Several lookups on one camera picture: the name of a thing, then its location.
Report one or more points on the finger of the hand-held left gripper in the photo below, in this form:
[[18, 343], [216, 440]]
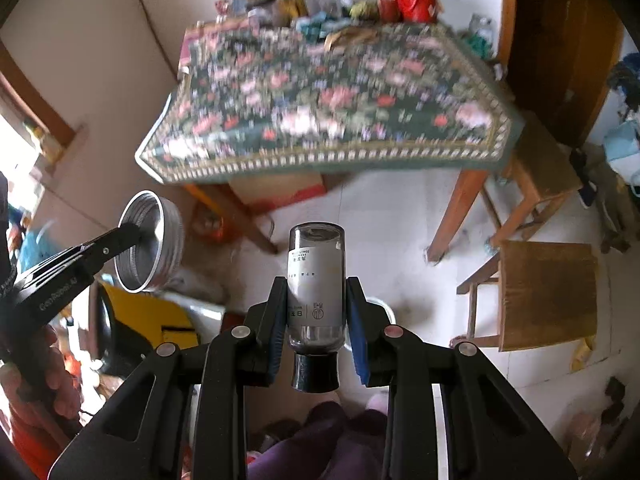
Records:
[[117, 238], [102, 260]]

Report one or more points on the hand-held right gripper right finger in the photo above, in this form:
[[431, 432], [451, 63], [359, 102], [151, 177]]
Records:
[[357, 340]]

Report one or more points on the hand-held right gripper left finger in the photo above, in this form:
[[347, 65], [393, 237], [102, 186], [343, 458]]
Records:
[[276, 350]]

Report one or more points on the white round bucket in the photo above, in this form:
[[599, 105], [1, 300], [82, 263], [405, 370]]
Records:
[[382, 307]]

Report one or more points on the silver metal lid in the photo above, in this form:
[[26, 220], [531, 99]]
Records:
[[167, 255]]

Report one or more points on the clear bottle with black cap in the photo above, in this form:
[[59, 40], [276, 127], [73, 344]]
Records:
[[315, 290]]

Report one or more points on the person's left forearm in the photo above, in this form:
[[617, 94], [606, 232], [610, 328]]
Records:
[[30, 435]]

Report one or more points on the person's left hand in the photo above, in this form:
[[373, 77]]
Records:
[[62, 380]]

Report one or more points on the pink slipper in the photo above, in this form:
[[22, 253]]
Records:
[[377, 401]]

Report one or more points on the yellow black bag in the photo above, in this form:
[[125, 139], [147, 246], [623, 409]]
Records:
[[145, 315]]

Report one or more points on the red plastic bag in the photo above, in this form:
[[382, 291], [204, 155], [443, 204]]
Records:
[[212, 227]]

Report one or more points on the red beige cardboard box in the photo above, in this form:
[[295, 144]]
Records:
[[280, 192]]

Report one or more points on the wooden table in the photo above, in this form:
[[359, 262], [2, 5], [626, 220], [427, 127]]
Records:
[[460, 210]]

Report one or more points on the large wooden stool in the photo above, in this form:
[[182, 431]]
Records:
[[547, 295]]

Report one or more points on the red patterned cloth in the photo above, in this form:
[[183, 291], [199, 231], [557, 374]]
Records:
[[200, 47]]

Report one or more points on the yellow slipper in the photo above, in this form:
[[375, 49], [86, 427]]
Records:
[[582, 355]]

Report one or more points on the floral tablecloth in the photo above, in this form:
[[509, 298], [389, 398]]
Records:
[[325, 110]]

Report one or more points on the small wooden stool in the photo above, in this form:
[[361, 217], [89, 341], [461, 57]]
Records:
[[545, 160]]

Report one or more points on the dark blue shoe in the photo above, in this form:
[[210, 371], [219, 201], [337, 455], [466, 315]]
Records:
[[584, 180]]

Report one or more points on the cluttered wooden stool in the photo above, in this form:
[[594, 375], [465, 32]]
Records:
[[617, 210]]

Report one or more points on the teal crumpled plastic bag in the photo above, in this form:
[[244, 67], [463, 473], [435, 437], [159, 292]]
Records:
[[320, 27]]

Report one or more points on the brown paper wrapper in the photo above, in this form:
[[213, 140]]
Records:
[[352, 37]]

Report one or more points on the green plastic bag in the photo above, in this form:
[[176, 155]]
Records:
[[479, 46]]

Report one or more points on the yellow spiky ornament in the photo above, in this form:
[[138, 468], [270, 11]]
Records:
[[363, 10]]

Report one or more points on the light blue bag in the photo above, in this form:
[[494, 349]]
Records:
[[622, 142]]

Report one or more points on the glass jar with white lid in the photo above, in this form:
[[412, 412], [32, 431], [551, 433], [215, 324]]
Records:
[[481, 26]]

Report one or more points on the brown wooden door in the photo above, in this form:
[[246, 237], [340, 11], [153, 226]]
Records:
[[560, 35]]

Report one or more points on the pile of clothes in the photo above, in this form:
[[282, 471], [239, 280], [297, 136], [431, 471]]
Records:
[[627, 90]]

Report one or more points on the wooden window frame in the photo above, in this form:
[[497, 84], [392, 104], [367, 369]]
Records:
[[35, 95]]

